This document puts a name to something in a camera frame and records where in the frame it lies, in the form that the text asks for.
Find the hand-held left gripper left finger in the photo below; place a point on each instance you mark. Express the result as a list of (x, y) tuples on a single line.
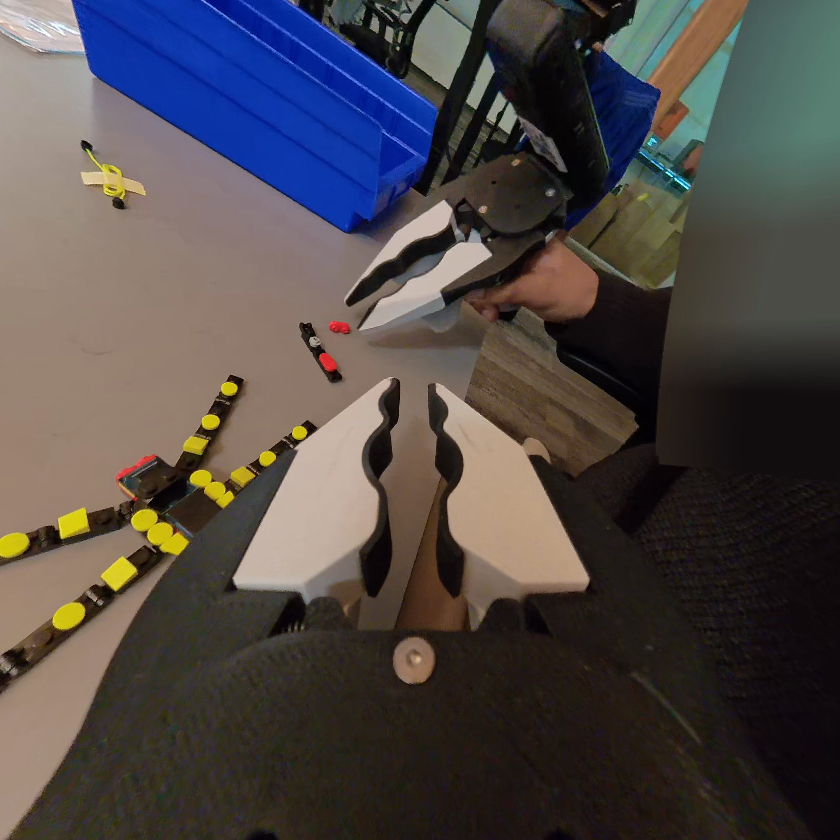
[(308, 518)]

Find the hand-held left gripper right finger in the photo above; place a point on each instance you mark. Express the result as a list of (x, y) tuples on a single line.
[(512, 518)]

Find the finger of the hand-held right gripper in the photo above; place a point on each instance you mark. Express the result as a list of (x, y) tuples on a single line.
[(426, 292), (407, 243)]

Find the black and yellow lego spider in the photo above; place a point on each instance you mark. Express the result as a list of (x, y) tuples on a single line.
[(190, 505)]

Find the black lego leg strip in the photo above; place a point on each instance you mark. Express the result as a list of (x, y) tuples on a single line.
[(326, 371)]

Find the person's right forearm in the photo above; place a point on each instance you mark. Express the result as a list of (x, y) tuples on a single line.
[(623, 328)]

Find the person's right hand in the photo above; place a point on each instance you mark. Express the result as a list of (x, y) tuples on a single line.
[(558, 289)]

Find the brown cardboard boxes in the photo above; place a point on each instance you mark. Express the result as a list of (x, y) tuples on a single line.
[(630, 229)]

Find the blue plastic bin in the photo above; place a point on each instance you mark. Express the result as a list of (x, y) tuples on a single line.
[(623, 111), (262, 98)]

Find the person's black sweater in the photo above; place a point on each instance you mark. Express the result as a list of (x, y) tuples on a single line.
[(722, 558)]

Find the wooden beam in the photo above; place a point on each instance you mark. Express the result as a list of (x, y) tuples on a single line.
[(695, 46)]

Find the beige masking tape strip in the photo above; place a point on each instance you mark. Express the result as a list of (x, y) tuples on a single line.
[(131, 186)]

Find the clear plastic bag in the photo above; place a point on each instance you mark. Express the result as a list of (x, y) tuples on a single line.
[(33, 26)]

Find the black metal chair frame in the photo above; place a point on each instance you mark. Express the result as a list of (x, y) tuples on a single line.
[(459, 98)]

